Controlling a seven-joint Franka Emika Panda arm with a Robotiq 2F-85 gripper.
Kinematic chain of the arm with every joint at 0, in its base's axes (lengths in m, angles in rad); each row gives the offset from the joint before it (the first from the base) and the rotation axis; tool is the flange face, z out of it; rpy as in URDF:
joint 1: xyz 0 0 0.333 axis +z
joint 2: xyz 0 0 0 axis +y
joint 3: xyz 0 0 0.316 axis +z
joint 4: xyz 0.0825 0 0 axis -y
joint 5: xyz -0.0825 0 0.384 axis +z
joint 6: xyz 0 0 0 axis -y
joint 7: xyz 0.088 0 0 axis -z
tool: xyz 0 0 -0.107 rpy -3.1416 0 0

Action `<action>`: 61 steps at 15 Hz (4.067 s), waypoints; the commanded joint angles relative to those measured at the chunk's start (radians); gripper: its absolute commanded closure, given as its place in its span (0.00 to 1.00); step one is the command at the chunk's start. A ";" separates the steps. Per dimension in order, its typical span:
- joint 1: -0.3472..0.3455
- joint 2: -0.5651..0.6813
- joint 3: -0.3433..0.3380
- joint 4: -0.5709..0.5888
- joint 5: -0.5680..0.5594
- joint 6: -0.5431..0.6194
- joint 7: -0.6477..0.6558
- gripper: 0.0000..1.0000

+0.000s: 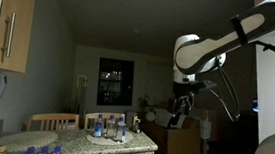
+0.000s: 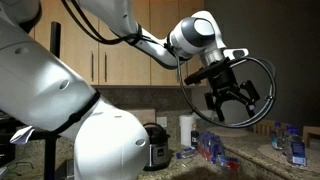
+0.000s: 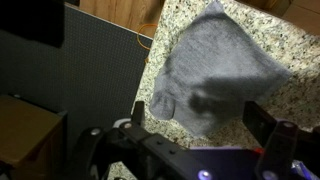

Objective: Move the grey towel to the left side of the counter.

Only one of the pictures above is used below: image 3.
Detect grey terry towel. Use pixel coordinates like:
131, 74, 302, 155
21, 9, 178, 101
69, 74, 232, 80
148, 0, 294, 138

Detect dark grey perforated panel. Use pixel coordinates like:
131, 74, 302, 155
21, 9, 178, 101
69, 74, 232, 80
0, 3, 154, 158

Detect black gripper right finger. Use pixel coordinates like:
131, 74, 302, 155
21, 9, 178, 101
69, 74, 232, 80
242, 100, 320, 180

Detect orange cable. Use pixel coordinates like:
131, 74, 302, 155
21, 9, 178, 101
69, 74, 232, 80
136, 23, 159, 64

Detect brown cardboard box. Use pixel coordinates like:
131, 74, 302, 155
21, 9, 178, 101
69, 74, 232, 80
0, 94, 68, 180

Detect black blurred block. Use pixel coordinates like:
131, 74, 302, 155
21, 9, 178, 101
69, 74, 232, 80
0, 0, 66, 49

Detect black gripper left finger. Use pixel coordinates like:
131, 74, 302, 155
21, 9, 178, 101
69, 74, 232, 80
66, 100, 188, 180

